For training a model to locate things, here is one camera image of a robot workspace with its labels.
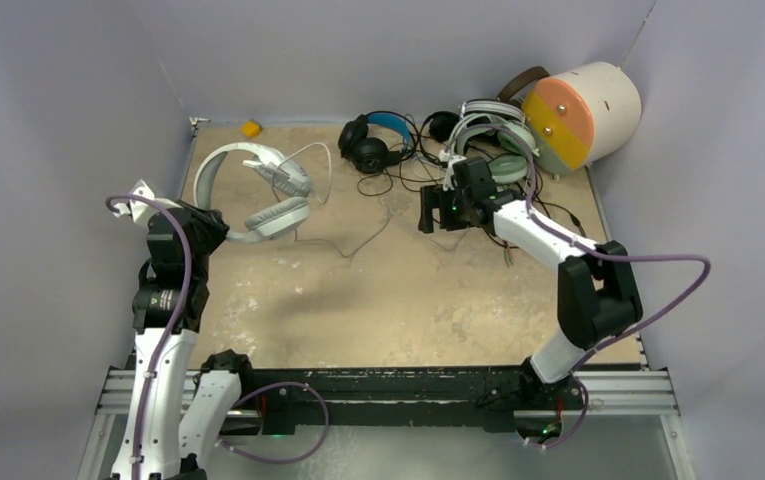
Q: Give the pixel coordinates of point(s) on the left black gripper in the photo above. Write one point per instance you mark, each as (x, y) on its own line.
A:
(210, 221)

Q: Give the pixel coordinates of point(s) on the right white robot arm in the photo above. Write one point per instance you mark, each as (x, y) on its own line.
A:
(597, 295)

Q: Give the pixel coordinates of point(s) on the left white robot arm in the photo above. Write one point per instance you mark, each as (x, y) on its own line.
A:
(165, 438)

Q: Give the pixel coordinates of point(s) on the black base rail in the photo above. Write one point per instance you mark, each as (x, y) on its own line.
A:
(495, 398)

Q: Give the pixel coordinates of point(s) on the brown headphones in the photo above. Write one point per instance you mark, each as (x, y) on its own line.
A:
(521, 81)

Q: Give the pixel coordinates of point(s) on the white grey headphones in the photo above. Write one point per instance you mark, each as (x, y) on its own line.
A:
(284, 196)

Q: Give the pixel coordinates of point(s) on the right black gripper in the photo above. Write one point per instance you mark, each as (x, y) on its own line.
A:
(434, 196)

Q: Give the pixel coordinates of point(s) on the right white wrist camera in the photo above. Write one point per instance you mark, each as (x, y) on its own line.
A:
(450, 160)

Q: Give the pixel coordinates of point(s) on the round pastel drawer cabinet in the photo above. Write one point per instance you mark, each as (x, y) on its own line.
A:
(581, 115)

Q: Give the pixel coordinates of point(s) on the small yellow block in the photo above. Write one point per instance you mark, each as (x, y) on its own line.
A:
(250, 129)

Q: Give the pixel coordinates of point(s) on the small black on-ear headphones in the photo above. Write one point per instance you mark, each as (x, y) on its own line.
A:
(437, 127)

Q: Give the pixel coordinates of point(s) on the mint green headphones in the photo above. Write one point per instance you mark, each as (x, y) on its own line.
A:
(512, 137)

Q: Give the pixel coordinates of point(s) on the white black headphones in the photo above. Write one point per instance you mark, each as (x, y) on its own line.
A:
(490, 109)

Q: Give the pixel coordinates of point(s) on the black blue headphones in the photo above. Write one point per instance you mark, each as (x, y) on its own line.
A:
(371, 155)

